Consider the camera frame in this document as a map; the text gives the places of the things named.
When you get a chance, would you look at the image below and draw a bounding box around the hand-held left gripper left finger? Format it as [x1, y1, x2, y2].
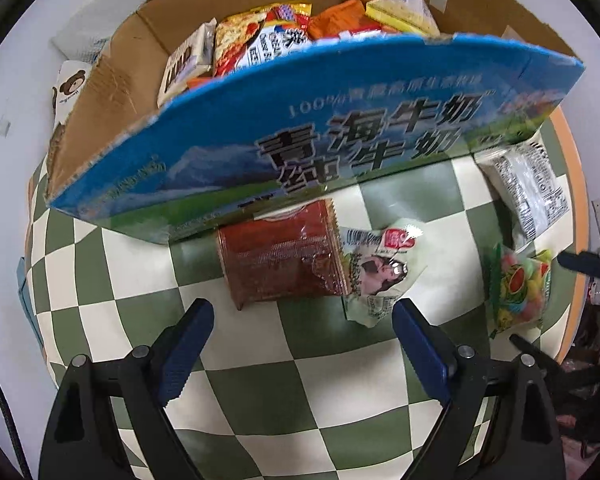
[39, 298, 216, 480]

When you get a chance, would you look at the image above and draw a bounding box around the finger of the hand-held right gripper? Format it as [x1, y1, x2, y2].
[557, 251, 600, 279]
[509, 332, 581, 386]

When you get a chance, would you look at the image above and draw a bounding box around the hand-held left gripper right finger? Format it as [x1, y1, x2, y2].
[391, 298, 566, 480]

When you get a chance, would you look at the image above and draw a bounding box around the green colourful candy bag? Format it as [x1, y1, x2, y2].
[487, 242, 553, 341]

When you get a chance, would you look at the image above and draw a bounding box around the pale green snack packet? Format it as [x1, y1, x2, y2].
[337, 217, 428, 328]

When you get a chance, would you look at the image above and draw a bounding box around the grey white snack packet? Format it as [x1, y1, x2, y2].
[475, 141, 571, 251]

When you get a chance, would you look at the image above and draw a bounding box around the dark red snack packet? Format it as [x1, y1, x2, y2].
[216, 199, 353, 311]

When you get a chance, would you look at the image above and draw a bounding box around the blue printed cardboard box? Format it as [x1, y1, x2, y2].
[45, 0, 586, 246]

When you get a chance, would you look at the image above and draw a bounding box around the white chocolate biscuit packet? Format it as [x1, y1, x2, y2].
[157, 19, 217, 108]

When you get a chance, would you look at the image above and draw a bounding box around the yellow snack packet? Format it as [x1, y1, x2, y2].
[365, 0, 441, 37]

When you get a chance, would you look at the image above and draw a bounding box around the red noodle snack packet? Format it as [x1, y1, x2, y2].
[212, 1, 313, 78]

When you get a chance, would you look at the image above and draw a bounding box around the large orange snack packet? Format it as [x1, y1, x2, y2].
[307, 0, 401, 41]

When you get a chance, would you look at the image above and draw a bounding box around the green white checkered blanket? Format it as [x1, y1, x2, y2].
[17, 110, 591, 480]

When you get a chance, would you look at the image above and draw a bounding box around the bear print white packet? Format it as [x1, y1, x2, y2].
[47, 60, 98, 161]

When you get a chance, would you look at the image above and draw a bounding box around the black cable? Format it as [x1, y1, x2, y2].
[0, 345, 33, 480]

